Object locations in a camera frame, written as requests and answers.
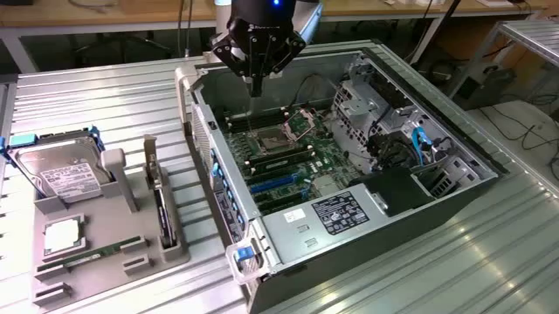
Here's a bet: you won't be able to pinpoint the open grey PC case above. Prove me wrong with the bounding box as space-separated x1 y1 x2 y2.
173 39 511 314

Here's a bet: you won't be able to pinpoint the black graphics card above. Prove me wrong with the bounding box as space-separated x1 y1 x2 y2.
141 133 181 250

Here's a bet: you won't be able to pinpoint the black box on floor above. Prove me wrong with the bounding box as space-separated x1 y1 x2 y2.
456 64 519 111

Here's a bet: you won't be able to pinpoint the silver hard disk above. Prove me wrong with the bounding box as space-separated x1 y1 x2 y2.
8 136 110 202

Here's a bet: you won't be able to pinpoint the green RAM stick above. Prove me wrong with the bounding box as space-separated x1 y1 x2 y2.
36 235 142 272

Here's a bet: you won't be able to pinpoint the wooden desk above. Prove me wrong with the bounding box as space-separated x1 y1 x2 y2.
0 0 545 73

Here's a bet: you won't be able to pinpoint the black hanging cables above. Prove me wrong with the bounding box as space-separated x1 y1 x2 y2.
174 0 196 59

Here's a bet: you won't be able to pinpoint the black expansion slot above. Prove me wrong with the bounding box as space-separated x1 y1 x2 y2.
256 192 306 211

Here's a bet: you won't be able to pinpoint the silver CPU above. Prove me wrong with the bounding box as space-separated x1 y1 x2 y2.
41 219 85 256

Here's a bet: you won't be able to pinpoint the blue data wire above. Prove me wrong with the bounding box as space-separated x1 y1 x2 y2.
408 126 432 168

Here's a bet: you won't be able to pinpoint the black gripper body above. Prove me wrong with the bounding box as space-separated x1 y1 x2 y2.
226 0 300 72

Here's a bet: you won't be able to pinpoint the blue disk caddy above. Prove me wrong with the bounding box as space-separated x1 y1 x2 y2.
0 124 105 164

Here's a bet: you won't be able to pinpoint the black wire bundle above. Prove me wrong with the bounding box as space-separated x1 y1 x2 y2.
365 132 416 169

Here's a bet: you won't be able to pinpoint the metal slat side table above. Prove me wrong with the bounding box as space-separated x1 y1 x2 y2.
444 20 559 99

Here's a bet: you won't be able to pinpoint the black office chair base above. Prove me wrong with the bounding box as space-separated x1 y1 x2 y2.
72 31 172 56

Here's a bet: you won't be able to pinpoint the green motherboard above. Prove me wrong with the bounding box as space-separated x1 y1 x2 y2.
220 103 373 214

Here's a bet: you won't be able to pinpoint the blue case latch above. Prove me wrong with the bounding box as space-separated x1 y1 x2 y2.
233 246 254 263

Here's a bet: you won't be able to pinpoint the CPU socket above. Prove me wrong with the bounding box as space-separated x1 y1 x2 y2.
256 128 294 152

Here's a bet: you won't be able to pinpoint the blue expansion slot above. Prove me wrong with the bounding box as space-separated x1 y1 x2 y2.
248 174 294 194

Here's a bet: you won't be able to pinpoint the black installed RAM stick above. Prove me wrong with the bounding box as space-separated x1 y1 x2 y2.
246 148 316 173

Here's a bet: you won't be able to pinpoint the grey parts rack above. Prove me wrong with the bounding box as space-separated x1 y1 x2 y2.
32 147 190 309

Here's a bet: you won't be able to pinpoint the silver chipset heatsink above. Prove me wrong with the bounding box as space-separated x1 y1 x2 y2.
310 176 347 194

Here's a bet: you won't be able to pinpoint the grey power supply unit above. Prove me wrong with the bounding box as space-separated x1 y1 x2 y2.
260 182 391 266

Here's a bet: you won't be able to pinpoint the metal socket cover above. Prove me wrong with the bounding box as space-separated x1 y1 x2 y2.
281 108 320 140

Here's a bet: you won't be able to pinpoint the metal disk bay cage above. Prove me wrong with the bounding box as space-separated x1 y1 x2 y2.
329 78 416 164

